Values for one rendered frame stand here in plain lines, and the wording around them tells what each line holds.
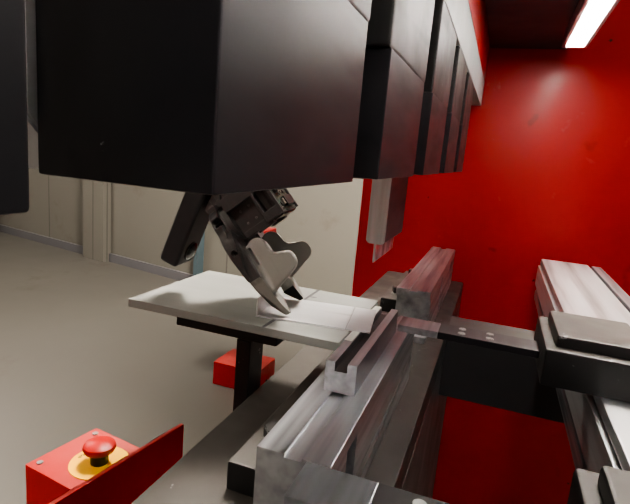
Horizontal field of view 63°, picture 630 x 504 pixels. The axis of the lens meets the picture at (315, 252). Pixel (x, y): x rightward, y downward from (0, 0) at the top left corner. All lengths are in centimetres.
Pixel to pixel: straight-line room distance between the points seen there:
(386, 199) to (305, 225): 318
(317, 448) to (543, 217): 111
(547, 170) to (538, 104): 16
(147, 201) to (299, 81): 460
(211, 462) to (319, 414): 15
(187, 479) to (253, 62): 44
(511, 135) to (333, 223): 231
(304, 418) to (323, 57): 31
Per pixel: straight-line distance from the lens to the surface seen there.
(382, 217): 53
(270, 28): 17
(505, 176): 142
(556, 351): 55
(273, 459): 41
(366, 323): 59
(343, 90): 25
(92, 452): 73
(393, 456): 60
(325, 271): 367
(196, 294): 66
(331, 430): 44
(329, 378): 49
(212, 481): 54
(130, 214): 496
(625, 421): 53
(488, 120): 142
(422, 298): 90
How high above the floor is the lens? 119
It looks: 11 degrees down
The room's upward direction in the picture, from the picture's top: 5 degrees clockwise
